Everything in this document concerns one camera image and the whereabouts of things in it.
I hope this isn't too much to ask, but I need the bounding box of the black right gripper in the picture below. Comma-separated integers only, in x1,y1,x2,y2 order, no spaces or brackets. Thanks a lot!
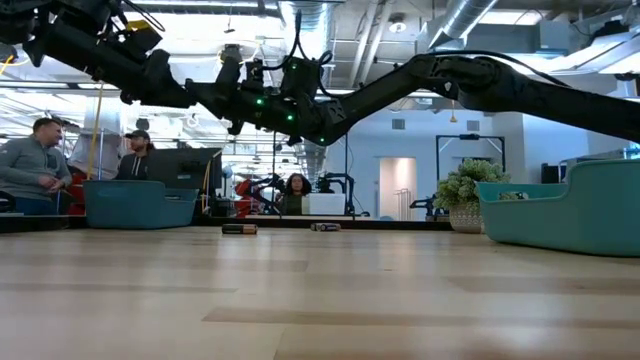
184,45,350,147

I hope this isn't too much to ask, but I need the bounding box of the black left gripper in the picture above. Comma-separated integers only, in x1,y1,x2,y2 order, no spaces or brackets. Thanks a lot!
22,19,197,109

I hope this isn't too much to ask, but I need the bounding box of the person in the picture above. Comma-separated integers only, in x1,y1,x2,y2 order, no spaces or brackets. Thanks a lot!
278,172,314,217
0,117,74,216
115,129,156,182

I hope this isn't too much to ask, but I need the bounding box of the red fabric object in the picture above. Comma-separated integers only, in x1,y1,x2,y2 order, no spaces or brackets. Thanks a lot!
234,178,265,219

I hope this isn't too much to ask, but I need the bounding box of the dark teal plastic bin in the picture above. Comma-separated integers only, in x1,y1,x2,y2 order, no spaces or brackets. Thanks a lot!
82,180,199,231

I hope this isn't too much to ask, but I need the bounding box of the white laptop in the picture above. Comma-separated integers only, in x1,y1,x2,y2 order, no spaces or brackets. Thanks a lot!
302,192,347,217

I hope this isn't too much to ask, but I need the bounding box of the green potted artificial plant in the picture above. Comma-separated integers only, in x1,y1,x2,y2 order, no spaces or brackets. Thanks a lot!
432,158,512,235

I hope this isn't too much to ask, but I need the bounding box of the small black monitor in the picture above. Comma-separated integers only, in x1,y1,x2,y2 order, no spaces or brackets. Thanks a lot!
540,163,568,186

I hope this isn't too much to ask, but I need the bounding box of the light teal plastic bin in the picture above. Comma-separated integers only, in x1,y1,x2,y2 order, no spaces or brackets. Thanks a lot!
474,158,640,259

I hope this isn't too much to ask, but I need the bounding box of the long ceiling light strip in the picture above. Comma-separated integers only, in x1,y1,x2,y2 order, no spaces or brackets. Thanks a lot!
0,81,640,105

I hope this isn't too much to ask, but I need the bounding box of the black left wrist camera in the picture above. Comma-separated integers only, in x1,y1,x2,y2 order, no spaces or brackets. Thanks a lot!
117,19,164,62

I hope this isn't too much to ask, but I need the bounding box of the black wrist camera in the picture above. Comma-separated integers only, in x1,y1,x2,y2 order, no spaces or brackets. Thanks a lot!
280,55,321,99
117,19,164,62

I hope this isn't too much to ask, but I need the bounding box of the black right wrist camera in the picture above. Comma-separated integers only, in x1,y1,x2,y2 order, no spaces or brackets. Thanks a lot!
280,55,321,99

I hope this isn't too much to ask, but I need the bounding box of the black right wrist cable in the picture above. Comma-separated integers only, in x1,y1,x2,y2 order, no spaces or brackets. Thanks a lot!
260,9,335,99

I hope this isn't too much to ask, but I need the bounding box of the black frame stand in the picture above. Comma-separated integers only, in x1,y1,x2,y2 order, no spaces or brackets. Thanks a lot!
435,133,507,169
271,130,350,217

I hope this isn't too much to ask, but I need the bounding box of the large silver ventilation duct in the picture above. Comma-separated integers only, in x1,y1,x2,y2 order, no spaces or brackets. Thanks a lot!
278,0,336,174

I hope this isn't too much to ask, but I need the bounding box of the black aluminium table frame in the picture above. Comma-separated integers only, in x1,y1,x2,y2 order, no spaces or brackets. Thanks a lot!
0,213,454,234

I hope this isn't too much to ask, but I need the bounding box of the slanted silver ventilation duct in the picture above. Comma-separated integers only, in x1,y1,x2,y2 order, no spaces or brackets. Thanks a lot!
389,0,501,101

